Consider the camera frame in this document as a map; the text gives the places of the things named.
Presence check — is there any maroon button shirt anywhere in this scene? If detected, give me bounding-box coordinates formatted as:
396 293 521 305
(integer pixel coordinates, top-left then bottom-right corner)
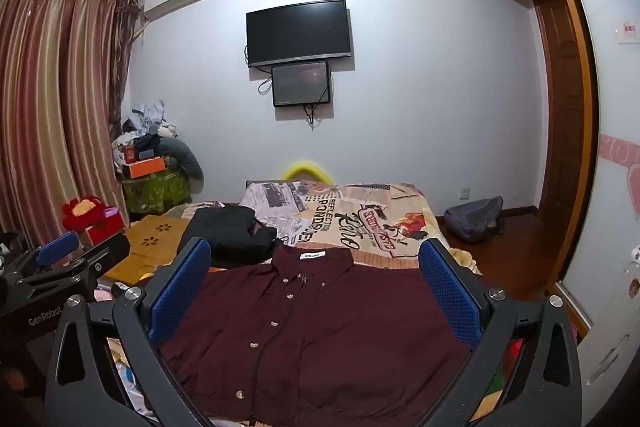
159 246 484 424

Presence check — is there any black garment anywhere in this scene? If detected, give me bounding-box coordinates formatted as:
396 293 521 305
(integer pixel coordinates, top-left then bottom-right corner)
177 203 279 269

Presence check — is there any printed blanket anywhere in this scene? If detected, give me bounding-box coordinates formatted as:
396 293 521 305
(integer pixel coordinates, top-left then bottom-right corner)
100 179 507 427

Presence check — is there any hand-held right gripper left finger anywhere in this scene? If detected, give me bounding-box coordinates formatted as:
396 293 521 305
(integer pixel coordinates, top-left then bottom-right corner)
45 237 216 427

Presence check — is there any wall-mounted black television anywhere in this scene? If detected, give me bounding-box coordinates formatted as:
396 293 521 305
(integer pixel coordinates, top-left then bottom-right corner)
245 0 354 68

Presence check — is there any yellow plastic item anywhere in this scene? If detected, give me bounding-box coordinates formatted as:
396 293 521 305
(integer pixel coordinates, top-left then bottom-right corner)
281 160 331 182

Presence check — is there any grey backpack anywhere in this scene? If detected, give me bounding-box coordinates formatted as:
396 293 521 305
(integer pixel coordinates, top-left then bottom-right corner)
443 195 505 246

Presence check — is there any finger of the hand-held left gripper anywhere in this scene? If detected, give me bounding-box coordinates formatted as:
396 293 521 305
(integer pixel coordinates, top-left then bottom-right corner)
81 234 132 281
15 234 87 296

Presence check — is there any brown wooden door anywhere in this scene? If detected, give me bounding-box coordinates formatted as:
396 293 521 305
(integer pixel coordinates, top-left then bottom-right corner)
530 0 599 310

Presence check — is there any pile of clothes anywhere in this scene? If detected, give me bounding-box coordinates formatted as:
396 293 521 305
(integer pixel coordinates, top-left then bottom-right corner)
111 99 205 195

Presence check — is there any green cloth-covered stand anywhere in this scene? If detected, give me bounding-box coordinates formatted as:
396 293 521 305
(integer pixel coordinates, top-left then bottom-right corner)
121 171 194 216

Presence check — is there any white wardrobe sliding door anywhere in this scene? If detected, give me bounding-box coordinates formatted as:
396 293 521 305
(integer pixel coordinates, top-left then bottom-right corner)
542 0 640 390

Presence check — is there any orange box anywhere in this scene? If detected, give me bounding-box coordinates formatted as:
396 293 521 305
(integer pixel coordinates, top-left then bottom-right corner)
121 157 169 180

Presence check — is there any white light switch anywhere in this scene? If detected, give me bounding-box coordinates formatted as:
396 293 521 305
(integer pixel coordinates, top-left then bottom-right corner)
613 21 640 43

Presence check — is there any small wall-mounted monitor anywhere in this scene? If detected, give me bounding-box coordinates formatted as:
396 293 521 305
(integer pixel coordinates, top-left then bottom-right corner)
271 61 332 108

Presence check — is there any striped reddish curtain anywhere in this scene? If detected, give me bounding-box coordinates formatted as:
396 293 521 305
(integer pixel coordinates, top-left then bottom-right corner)
0 0 140 235

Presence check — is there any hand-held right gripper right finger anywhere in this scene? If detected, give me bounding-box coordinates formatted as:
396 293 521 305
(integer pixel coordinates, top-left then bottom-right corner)
418 237 583 427

